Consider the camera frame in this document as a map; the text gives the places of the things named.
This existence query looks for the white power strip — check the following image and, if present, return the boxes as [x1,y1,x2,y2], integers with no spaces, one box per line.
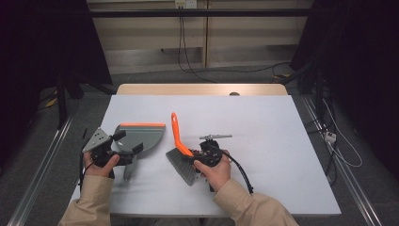
[324,131,338,144]

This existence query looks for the orange brush with grey bristles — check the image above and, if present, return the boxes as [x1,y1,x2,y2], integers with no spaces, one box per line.
[165,112,202,187]

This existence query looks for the metal floor rail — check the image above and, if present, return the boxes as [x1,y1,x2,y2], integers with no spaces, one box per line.
[300,93,384,226]
[6,114,76,226]

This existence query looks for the white wall outlet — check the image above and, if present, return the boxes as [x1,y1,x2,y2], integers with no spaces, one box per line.
[174,0,198,9]

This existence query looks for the black curtain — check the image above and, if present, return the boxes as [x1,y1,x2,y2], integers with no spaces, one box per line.
[0,0,113,168]
[289,0,399,172]

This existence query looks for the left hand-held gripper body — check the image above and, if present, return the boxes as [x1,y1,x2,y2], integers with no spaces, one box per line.
[82,126,135,168]

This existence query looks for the black horizontal bar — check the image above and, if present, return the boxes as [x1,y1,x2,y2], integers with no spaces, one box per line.
[88,8,314,19]

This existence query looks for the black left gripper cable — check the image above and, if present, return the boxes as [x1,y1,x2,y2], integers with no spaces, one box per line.
[79,150,95,193]

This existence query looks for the black metal stand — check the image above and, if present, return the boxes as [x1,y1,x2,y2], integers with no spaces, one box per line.
[55,70,87,130]

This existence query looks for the white cable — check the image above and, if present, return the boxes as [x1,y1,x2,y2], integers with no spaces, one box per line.
[322,99,363,169]

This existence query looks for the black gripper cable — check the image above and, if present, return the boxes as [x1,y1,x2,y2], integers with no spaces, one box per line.
[79,150,95,193]
[219,148,255,195]

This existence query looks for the white table sheet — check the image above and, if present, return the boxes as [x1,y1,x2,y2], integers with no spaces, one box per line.
[70,94,343,218]

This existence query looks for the person's left hand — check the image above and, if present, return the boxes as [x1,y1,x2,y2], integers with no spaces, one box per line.
[83,152,121,179]

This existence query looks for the wooden table edge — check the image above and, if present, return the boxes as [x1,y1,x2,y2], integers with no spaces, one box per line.
[116,83,289,96]

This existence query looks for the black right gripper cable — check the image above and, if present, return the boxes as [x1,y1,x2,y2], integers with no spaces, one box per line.
[219,148,255,195]

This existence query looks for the grey dustpan with orange edge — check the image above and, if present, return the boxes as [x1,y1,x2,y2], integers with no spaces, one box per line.
[113,121,167,184]

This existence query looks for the person's right hand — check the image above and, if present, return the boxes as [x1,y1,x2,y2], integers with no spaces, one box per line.
[193,150,232,193]

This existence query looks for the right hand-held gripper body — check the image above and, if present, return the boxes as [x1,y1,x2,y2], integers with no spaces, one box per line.
[194,134,233,168]

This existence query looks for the black hanging cables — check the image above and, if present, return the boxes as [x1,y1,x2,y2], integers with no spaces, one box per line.
[177,15,218,85]

